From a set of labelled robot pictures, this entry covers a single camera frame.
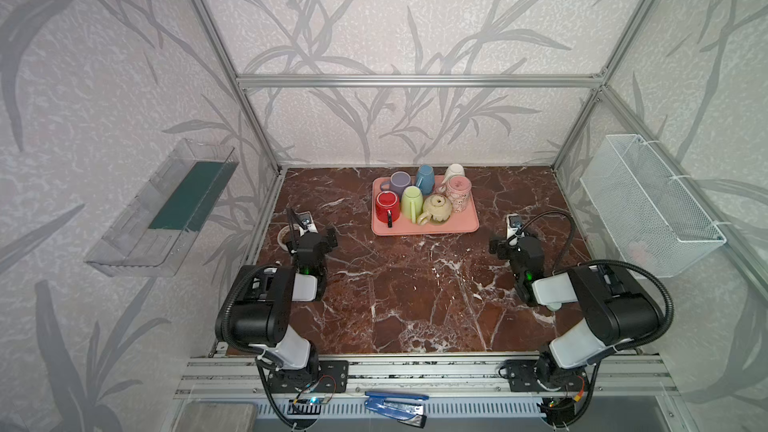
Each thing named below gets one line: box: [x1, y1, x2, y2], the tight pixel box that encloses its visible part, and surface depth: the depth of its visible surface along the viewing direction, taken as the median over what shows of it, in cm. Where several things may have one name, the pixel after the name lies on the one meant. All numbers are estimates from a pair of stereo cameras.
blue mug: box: [416, 164, 435, 195], surface depth 108 cm
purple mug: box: [380, 170, 411, 197], surface depth 108 cm
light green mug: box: [401, 185, 423, 224], surface depth 101 cm
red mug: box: [375, 190, 401, 228], surface depth 101 cm
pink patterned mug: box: [438, 175, 472, 213], surface depth 103 cm
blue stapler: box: [364, 391, 429, 428], surface depth 69 cm
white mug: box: [441, 163, 465, 185], surface depth 110 cm
